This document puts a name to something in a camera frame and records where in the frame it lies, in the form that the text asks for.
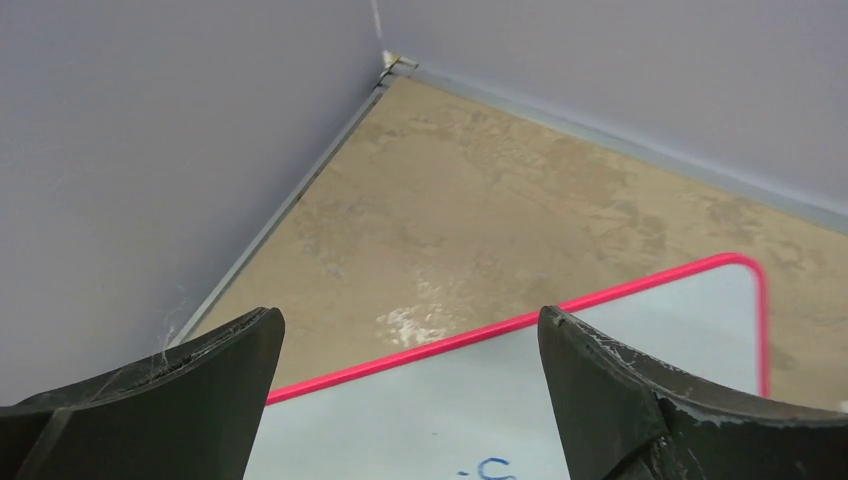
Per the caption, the pink framed whiteboard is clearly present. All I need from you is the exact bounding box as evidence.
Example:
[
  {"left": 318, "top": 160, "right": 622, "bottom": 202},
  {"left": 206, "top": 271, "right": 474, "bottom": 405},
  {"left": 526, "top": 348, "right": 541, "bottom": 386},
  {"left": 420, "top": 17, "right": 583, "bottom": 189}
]
[{"left": 245, "top": 253, "right": 770, "bottom": 479}]

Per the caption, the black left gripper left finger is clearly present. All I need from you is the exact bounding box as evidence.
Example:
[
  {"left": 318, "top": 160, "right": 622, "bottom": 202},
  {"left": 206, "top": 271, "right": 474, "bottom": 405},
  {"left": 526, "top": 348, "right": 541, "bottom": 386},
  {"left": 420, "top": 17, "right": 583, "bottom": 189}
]
[{"left": 1, "top": 307, "right": 285, "bottom": 479}]

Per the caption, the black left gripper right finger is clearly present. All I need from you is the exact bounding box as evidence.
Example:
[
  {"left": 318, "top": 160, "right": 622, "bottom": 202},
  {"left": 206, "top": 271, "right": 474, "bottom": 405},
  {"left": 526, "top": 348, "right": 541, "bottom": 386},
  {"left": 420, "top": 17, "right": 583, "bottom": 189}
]
[{"left": 537, "top": 306, "right": 847, "bottom": 479}]

